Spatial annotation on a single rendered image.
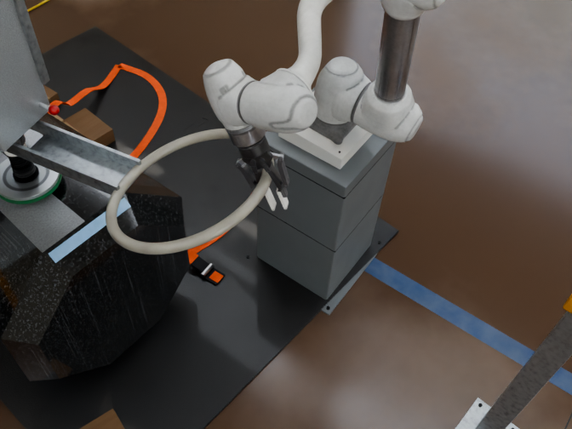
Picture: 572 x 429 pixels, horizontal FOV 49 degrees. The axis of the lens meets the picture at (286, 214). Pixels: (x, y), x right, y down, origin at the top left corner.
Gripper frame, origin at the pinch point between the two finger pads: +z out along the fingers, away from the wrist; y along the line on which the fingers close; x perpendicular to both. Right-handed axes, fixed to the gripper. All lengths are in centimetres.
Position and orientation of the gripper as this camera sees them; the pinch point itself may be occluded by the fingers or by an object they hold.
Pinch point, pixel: (276, 197)
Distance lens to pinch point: 168.4
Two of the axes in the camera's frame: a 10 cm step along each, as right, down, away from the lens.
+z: 3.2, 7.1, 6.3
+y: -9.3, 1.0, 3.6
